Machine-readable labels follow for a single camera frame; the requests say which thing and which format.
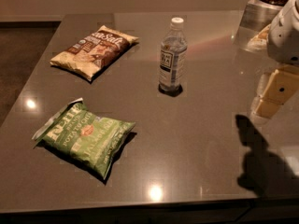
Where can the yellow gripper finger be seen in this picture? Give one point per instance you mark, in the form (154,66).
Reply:
(259,108)
(282,85)

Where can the clear blue plastic water bottle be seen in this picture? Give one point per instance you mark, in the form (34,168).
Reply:
(172,57)

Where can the metal snack dispenser base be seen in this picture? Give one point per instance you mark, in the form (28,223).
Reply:
(258,14)

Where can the brown sea salt chips bag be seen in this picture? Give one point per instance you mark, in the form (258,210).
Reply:
(93,53)

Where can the green jalapeno potato chips bag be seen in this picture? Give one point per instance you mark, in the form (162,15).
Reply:
(79,134)

